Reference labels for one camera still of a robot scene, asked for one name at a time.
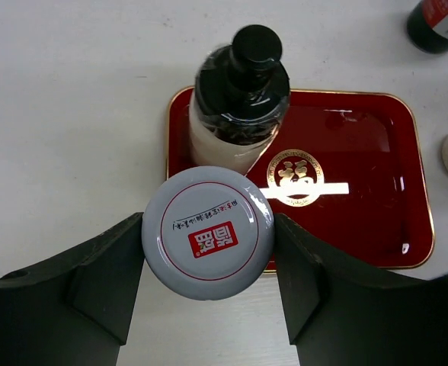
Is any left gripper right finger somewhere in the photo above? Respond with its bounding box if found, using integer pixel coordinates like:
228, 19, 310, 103
274, 213, 448, 365

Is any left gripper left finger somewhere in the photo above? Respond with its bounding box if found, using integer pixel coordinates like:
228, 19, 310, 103
0, 213, 144, 365

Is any grey lid sauce jar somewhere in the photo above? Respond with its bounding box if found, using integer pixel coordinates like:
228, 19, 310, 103
141, 166, 274, 300

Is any black cap white bottle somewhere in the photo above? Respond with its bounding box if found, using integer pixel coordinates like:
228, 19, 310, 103
188, 24, 291, 175

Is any red lacquer tray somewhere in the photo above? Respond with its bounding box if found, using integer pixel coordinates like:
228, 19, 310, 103
165, 85, 436, 273

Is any tall dark vinegar bottle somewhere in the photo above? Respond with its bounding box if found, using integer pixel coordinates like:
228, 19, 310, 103
406, 0, 448, 54

